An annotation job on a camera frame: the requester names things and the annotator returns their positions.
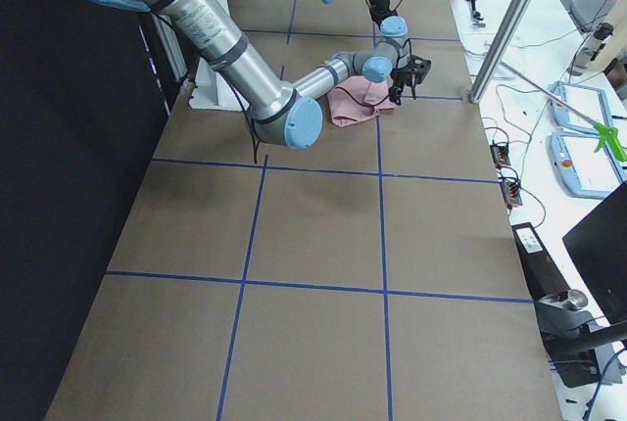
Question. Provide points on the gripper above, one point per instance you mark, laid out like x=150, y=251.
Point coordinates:
x=400, y=75
x=378, y=8

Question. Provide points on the pink Snoopy t-shirt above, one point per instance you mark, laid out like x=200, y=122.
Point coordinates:
x=358, y=100

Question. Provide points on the orange black connector box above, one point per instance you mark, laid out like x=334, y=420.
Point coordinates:
x=500, y=154

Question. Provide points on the far blue teach pendant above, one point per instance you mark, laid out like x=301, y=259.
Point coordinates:
x=588, y=100

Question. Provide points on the blue teach pendant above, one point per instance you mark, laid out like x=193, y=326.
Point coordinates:
x=584, y=172
x=588, y=100

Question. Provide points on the near blue teach pendant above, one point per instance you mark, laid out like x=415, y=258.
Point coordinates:
x=584, y=172

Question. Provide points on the metal reacher grabber tool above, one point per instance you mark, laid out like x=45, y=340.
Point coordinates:
x=608, y=135

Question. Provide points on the black box with label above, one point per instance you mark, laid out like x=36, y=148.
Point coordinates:
x=541, y=273

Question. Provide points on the black monitor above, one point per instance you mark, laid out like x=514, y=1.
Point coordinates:
x=597, y=248

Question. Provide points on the metal stand with knob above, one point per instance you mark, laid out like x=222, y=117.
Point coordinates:
x=580, y=348

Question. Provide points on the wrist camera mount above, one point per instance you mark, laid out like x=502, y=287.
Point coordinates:
x=419, y=68

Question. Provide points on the aluminium frame post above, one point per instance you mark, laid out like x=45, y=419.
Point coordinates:
x=507, y=28

